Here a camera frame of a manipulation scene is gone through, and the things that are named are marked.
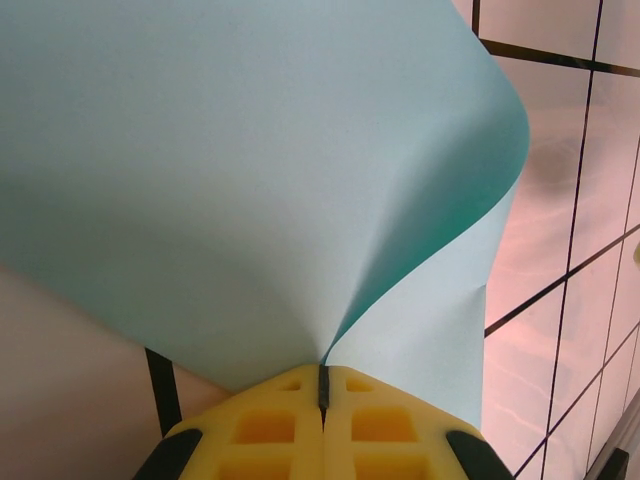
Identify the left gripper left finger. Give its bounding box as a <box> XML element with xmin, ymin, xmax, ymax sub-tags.
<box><xmin>132</xmin><ymin>364</ymin><xmax>324</xmax><ymax>480</ymax></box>

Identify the light blue paper sheet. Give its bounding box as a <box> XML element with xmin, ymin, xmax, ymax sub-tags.
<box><xmin>0</xmin><ymin>0</ymin><xmax>531</xmax><ymax>437</ymax></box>

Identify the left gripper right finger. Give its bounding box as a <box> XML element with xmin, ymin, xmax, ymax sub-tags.
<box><xmin>323</xmin><ymin>365</ymin><xmax>516</xmax><ymax>480</ymax></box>

